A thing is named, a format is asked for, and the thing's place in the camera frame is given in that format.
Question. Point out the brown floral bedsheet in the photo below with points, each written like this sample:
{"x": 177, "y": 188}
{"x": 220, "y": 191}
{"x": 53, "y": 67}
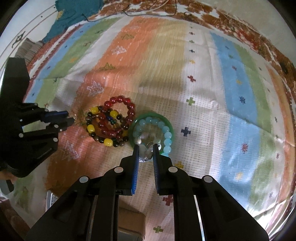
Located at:
{"x": 242, "y": 25}

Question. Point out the silver metal tin box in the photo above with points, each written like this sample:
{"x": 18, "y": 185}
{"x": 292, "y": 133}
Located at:
{"x": 51, "y": 198}

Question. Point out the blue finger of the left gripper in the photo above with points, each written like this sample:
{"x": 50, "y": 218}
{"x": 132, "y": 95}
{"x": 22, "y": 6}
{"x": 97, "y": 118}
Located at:
{"x": 57, "y": 113}
{"x": 53, "y": 126}

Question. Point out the striped brown pillow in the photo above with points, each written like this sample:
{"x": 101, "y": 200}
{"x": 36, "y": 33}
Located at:
{"x": 28, "y": 49}

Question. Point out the teal garment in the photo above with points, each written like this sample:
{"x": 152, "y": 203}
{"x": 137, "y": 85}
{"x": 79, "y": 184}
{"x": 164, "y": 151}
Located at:
{"x": 71, "y": 12}

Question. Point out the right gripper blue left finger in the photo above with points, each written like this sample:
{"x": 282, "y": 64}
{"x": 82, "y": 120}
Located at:
{"x": 88, "y": 210}

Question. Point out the green jade bangle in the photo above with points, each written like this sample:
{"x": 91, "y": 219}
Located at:
{"x": 149, "y": 129}

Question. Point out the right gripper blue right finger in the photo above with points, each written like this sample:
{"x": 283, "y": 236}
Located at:
{"x": 203, "y": 209}

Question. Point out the person left hand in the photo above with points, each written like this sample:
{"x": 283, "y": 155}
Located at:
{"x": 5, "y": 175}

